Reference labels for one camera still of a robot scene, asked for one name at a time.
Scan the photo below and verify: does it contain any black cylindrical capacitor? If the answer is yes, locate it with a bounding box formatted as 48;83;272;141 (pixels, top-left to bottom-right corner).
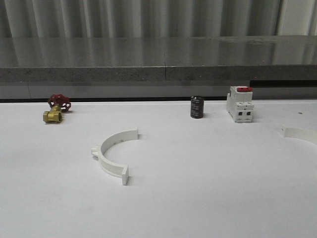
190;96;204;119

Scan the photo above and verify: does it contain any white pipe clamp half left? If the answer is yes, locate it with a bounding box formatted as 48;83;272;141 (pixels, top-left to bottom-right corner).
91;128;138;185

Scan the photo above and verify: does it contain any white pipe clamp half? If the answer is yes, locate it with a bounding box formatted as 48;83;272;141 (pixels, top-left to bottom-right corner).
91;128;138;185
281;124;317;145

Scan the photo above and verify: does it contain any grey stone countertop ledge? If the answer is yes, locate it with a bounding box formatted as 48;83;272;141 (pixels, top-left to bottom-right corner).
0;35;317;100

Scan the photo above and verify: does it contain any white pipe clamp half right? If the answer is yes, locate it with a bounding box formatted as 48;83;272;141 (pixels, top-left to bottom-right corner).
281;124;317;145

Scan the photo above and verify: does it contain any white circuit breaker red switch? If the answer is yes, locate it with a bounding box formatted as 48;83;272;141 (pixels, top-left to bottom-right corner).
226;86;254;123

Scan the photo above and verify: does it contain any brass valve red handle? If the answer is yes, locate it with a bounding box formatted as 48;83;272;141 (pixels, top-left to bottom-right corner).
43;94;71;123

